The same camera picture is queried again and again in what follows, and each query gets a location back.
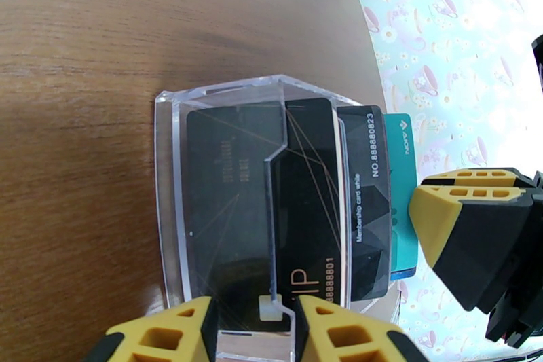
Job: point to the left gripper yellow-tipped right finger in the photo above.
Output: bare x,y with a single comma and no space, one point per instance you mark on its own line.
352,335

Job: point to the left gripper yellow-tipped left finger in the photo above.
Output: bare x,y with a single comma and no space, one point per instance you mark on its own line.
161,335

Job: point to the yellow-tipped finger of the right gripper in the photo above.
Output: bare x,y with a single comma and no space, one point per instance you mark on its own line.
466,237
479,177

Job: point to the teal plastic card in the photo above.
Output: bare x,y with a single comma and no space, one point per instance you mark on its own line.
401,153

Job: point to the black membership card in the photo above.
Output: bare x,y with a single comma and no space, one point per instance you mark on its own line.
369,203

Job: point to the clear acrylic card stand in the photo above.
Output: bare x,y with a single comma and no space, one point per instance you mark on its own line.
169,203

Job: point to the black VIP card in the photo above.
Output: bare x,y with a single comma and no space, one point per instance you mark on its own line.
305,203

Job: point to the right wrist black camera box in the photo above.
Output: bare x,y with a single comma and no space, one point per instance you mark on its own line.
538,63

